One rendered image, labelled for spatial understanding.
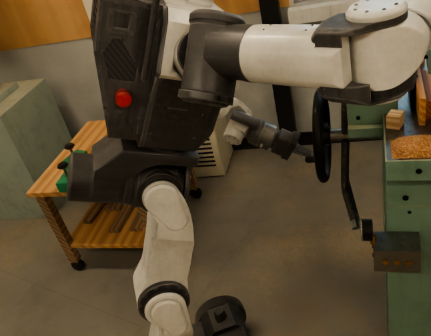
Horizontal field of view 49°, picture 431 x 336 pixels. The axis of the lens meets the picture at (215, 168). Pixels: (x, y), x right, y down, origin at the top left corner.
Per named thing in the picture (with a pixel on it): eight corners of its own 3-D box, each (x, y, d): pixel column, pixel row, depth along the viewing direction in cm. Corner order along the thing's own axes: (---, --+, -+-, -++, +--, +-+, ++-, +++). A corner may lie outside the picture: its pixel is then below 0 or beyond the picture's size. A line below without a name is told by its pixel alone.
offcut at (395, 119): (404, 123, 125) (404, 110, 123) (399, 130, 123) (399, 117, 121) (391, 121, 127) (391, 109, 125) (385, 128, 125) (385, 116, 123)
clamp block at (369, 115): (349, 102, 147) (347, 75, 142) (395, 99, 143) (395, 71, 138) (347, 126, 135) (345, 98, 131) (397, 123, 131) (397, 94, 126)
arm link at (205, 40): (231, 95, 72) (169, 87, 81) (264, 102, 79) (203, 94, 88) (244, 17, 71) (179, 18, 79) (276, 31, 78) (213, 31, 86)
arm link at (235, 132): (251, 154, 159) (220, 141, 160) (262, 127, 163) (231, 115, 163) (259, 141, 149) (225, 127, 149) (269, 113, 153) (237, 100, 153)
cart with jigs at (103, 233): (117, 195, 291) (80, 103, 257) (205, 192, 274) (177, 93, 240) (69, 276, 240) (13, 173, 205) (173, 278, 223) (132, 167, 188)
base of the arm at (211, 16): (250, 111, 79) (185, 101, 76) (224, 108, 91) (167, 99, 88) (265, 20, 78) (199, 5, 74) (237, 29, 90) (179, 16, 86)
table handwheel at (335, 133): (311, 69, 144) (305, 141, 127) (380, 62, 137) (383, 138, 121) (321, 131, 166) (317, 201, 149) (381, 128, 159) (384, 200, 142)
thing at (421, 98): (412, 89, 139) (413, 64, 135) (418, 89, 139) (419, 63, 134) (418, 126, 123) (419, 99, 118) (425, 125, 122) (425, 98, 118)
